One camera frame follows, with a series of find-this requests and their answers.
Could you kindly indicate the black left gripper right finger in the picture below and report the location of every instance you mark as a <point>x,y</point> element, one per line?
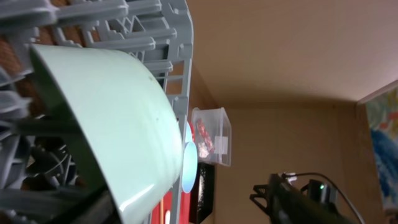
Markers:
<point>63,205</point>

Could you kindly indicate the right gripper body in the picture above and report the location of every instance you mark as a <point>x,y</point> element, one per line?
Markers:
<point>260,191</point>

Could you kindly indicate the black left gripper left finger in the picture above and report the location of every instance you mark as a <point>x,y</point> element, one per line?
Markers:
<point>46,128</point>

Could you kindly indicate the wooden chopstick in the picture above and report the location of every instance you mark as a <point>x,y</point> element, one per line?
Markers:
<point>161,211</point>

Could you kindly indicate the green bowl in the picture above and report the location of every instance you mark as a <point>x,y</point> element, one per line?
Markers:
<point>125,117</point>

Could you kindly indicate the white tissue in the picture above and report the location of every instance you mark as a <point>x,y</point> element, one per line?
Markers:
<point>203,151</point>

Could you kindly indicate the light blue plate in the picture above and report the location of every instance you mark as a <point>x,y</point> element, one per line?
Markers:
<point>190,161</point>

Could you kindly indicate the red snack wrapper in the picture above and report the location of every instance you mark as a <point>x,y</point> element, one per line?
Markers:
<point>205,135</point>

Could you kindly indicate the white plastic fork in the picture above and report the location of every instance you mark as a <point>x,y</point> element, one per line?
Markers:
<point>167,217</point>

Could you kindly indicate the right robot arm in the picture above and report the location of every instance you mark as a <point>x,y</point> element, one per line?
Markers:
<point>313,203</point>

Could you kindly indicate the grey dishwasher rack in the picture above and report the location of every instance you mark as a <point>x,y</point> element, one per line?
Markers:
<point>157,33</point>

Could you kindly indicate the black waste tray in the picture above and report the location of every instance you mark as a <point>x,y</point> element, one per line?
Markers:
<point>202,194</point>

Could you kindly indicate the red plastic tray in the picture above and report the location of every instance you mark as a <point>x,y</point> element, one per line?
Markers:
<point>184,208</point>

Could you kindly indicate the clear plastic bin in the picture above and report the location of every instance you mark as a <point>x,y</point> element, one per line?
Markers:
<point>219,127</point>

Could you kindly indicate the colourful wall poster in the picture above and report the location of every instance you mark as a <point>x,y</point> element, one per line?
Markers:
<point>382,120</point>

